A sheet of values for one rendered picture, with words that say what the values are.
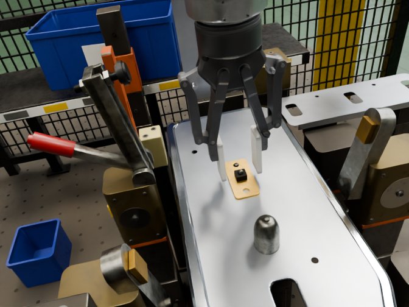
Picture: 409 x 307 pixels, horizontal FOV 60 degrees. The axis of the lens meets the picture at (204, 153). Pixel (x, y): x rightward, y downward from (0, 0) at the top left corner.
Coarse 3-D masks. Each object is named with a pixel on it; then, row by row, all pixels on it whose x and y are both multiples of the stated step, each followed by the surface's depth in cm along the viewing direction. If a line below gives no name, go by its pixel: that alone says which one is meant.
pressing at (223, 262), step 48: (192, 144) 63; (240, 144) 61; (288, 144) 59; (192, 192) 53; (288, 192) 51; (192, 240) 46; (240, 240) 45; (288, 240) 45; (336, 240) 44; (192, 288) 41; (240, 288) 40; (336, 288) 39; (384, 288) 39
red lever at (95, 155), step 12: (36, 132) 44; (36, 144) 43; (48, 144) 44; (60, 144) 44; (72, 144) 45; (72, 156) 45; (84, 156) 46; (96, 156) 46; (108, 156) 47; (120, 156) 48; (120, 168) 48
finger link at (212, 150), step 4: (204, 132) 48; (204, 136) 48; (204, 140) 48; (208, 144) 48; (216, 144) 49; (208, 148) 49; (212, 148) 49; (216, 148) 49; (212, 152) 49; (216, 152) 50; (212, 156) 50; (216, 156) 50; (212, 160) 50; (216, 160) 50
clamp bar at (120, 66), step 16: (80, 80) 40; (96, 80) 39; (112, 80) 41; (128, 80) 40; (96, 96) 40; (112, 96) 41; (112, 112) 42; (112, 128) 43; (128, 128) 44; (128, 144) 45; (128, 160) 46; (144, 160) 47
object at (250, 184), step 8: (240, 160) 57; (232, 168) 56; (240, 168) 56; (248, 168) 56; (232, 176) 55; (240, 176) 53; (248, 176) 54; (232, 184) 53; (240, 184) 53; (248, 184) 53; (256, 184) 53; (240, 192) 52; (248, 192) 51; (256, 192) 51
